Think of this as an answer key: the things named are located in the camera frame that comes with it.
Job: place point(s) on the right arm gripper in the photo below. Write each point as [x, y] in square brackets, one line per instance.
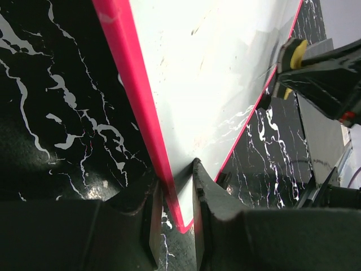
[330, 82]

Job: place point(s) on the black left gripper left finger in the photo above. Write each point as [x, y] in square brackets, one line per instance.
[121, 233]

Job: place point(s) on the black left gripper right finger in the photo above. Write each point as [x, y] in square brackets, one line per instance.
[323, 234]

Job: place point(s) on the yellow black eraser sponge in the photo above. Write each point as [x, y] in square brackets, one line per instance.
[289, 58]

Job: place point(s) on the pink framed whiteboard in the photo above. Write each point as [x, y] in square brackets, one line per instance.
[193, 72]

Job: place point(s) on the black slab with label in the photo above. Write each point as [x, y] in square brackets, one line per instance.
[329, 145]

